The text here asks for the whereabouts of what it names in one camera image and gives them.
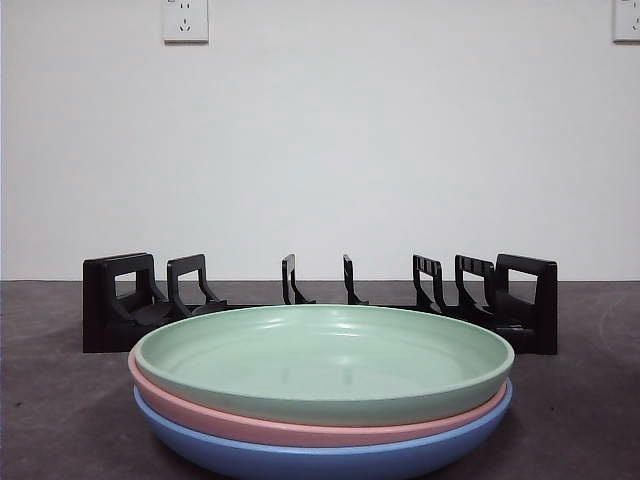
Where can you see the green plate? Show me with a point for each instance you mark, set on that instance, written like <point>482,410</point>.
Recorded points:
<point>300,400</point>

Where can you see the pink plate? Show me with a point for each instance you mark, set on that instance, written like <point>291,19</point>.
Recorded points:
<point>300,436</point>

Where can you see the blue plate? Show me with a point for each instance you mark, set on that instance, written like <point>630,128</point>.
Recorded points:
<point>300,466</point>

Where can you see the black plastic dish rack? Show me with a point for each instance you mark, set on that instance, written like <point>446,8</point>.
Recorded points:
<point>100,310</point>

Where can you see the white wall socket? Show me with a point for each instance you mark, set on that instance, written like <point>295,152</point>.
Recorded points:
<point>628,20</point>
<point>186,22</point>

